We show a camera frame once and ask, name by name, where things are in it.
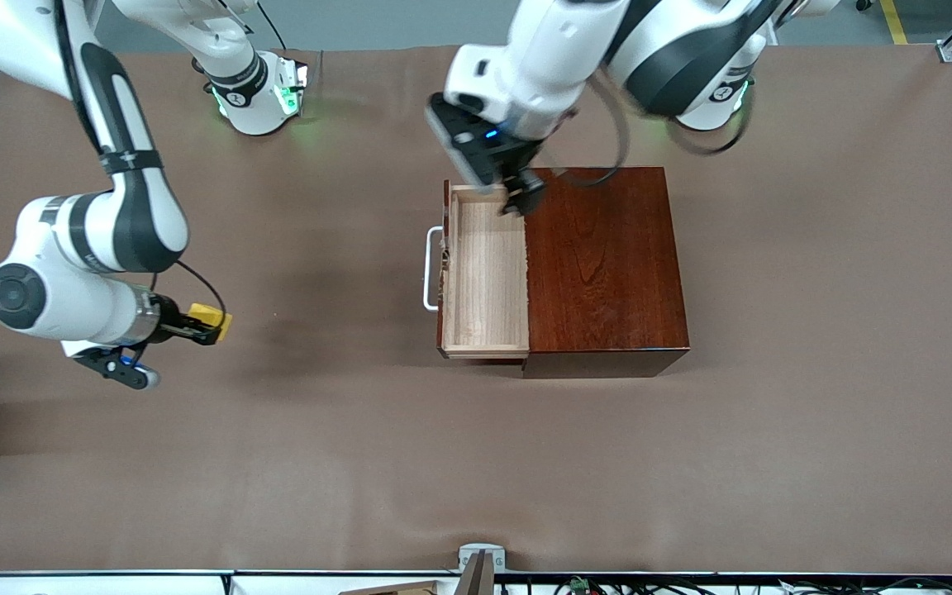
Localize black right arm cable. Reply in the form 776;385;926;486
53;0;230;320

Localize dark red wooden cabinet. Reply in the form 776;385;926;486
521;165;691;380

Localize brown cardboard piece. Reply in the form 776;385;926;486
337;580;445;595

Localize tangled black floor cables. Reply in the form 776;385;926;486
499;575;952;595

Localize yellow block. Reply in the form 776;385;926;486
187;302;235;345

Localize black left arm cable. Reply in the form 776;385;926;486
555;70;756;189

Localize yellow floor tape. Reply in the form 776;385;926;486
879;0;912;46

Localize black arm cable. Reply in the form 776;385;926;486
53;0;230;320
555;70;756;189

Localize white table edge rail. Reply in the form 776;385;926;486
0;569;952;595

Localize grey metal bracket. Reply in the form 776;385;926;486
453;543;507;595

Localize black base cable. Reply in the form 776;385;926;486
256;0;292;52

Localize light wooden drawer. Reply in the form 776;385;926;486
436;179;531;361

